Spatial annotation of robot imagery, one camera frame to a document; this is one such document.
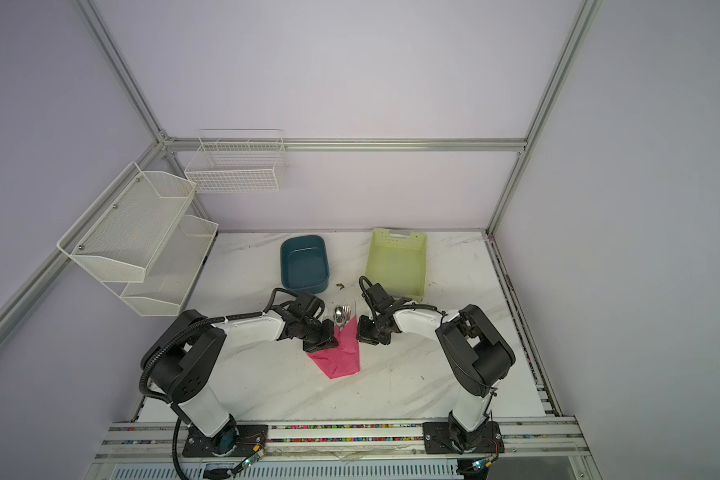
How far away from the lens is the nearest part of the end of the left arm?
717mm

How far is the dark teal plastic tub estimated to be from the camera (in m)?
1.04

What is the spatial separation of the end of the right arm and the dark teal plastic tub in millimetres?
269

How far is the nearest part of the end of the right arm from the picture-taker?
2.26 ft

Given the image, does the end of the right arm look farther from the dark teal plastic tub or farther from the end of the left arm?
the dark teal plastic tub

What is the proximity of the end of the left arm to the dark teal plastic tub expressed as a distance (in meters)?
0.23
